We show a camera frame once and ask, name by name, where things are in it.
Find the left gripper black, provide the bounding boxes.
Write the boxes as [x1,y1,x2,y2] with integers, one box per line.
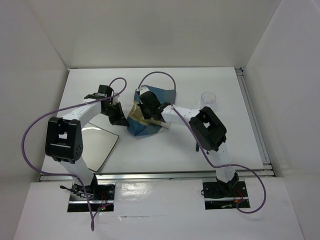
[101,101,129,127]

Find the blue beige white cloth placemat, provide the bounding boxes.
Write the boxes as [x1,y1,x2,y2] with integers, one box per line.
[127,85,177,137]

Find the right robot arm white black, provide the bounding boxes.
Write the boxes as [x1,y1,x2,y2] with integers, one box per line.
[137,87,239,197]

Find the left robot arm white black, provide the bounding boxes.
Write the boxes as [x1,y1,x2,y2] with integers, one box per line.
[45,84,130,200]

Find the square white plate dark rim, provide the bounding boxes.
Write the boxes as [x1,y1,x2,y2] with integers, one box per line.
[81,123,119,173]

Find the clear plastic cup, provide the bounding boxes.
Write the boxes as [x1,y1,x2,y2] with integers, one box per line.
[200,91,217,109]

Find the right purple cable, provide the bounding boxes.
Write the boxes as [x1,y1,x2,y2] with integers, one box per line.
[136,71,267,214]

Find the purple cable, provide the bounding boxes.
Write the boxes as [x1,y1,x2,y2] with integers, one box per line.
[136,71,267,214]
[21,77,128,231]

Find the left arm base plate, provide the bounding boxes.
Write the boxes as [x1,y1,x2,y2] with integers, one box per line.
[60,183,116,213]

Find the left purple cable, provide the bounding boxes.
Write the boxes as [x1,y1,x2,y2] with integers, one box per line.
[21,77,128,231]

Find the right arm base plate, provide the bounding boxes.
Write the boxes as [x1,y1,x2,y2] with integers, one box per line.
[200,181,250,210]

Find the front aluminium rail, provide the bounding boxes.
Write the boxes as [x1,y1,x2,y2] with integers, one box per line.
[39,168,275,182]

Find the aluminium rail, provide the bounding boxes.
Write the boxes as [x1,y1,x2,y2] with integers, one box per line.
[234,68,273,171]
[39,168,275,182]

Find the right side aluminium rail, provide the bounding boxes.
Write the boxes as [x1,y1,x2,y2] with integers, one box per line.
[234,68,273,171]

